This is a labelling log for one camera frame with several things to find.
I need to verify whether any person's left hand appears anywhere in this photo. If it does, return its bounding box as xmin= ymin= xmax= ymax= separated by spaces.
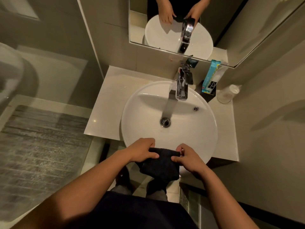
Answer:
xmin=126 ymin=138 xmax=160 ymax=163

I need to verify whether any person's right hand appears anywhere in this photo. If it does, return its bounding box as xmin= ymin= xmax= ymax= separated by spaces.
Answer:
xmin=171 ymin=143 xmax=210 ymax=176

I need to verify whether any dark cloth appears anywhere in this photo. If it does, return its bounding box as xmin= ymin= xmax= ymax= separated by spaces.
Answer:
xmin=137 ymin=147 xmax=181 ymax=187

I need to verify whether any person's right forearm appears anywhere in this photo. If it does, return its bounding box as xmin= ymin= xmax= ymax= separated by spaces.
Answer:
xmin=195 ymin=164 xmax=261 ymax=229

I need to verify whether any person's left forearm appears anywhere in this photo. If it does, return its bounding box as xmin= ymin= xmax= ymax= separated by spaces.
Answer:
xmin=11 ymin=150 xmax=134 ymax=229

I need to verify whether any person's right leg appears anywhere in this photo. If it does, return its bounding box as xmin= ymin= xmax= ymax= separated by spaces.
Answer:
xmin=145 ymin=177 xmax=169 ymax=202

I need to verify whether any person's leg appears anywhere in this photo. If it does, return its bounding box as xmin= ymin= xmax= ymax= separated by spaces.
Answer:
xmin=145 ymin=177 xmax=169 ymax=202
xmin=109 ymin=166 xmax=133 ymax=196

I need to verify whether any white round sink basin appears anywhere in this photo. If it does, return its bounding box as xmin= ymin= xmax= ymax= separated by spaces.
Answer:
xmin=120 ymin=80 xmax=218 ymax=165

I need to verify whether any person's left leg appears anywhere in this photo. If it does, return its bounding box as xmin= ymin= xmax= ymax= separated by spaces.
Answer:
xmin=109 ymin=166 xmax=133 ymax=196

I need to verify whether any person's dark shirt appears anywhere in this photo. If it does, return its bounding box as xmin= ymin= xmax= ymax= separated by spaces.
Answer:
xmin=64 ymin=190 xmax=199 ymax=229

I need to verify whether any black amenity tray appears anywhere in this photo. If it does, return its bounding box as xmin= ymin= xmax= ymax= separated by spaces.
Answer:
xmin=195 ymin=80 xmax=217 ymax=103

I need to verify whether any chrome faucet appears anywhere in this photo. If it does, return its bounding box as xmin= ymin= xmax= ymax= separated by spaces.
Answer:
xmin=169 ymin=67 xmax=194 ymax=101

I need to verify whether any clear drinking glass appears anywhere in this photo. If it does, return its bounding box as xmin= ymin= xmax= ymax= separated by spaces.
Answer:
xmin=216 ymin=84 xmax=241 ymax=105

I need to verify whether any teal toothpaste box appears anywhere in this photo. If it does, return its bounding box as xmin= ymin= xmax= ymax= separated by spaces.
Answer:
xmin=201 ymin=60 xmax=222 ymax=95

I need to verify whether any white toilet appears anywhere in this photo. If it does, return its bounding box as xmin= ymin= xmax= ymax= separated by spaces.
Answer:
xmin=0 ymin=42 xmax=25 ymax=106

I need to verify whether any wall mirror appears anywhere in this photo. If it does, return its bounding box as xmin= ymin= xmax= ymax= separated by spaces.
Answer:
xmin=128 ymin=0 xmax=305 ymax=69

